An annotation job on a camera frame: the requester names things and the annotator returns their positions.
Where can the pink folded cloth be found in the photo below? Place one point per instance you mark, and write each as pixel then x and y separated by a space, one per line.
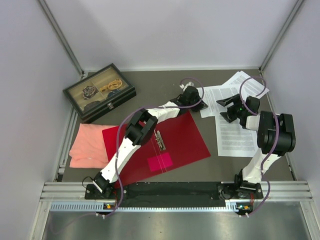
pixel 88 150

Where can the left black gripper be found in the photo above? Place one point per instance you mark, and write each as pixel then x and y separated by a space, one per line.
pixel 201 106

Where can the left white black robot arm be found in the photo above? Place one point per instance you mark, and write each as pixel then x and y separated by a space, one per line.
pixel 137 129

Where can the metal folder clip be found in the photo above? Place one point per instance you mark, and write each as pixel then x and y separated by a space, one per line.
pixel 159 140

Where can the red plastic folder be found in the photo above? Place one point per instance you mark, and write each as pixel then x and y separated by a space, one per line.
pixel 174 143

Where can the stack of printed papers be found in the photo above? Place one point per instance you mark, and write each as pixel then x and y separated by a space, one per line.
pixel 250 88

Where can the dark patterned fabric item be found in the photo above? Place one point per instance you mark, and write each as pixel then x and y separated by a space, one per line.
pixel 88 92

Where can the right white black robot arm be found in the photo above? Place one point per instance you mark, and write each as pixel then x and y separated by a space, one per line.
pixel 275 137

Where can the grey slotted cable duct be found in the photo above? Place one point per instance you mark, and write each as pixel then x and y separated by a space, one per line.
pixel 104 207

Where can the yellow rubber bands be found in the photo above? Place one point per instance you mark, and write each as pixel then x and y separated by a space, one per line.
pixel 114 85

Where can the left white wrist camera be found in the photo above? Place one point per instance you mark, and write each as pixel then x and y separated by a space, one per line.
pixel 184 86

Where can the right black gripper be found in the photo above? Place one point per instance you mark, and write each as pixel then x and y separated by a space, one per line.
pixel 228 116

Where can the black glass-lid display box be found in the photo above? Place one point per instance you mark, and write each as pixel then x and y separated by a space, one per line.
pixel 99 93

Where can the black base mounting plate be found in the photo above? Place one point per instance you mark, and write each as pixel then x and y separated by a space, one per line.
pixel 184 194

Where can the single printed paper sheet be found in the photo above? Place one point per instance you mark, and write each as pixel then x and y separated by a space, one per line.
pixel 233 140

